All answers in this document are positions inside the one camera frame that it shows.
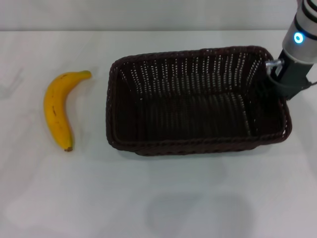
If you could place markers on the yellow banana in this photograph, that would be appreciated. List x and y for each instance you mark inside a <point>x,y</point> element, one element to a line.
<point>55,109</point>

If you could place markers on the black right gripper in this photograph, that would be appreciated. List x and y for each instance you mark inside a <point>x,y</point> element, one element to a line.
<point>293,74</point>

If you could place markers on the black woven basket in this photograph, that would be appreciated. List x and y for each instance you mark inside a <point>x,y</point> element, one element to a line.
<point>188,116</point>

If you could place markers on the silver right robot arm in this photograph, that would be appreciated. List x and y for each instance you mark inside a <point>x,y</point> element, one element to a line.
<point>301,27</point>

